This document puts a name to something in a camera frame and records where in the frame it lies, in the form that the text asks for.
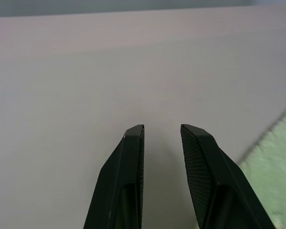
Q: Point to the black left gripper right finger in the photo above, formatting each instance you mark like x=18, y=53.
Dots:
x=212, y=176

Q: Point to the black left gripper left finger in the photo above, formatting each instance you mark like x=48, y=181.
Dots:
x=124, y=181

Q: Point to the light green cloth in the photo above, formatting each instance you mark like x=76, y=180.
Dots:
x=271, y=167

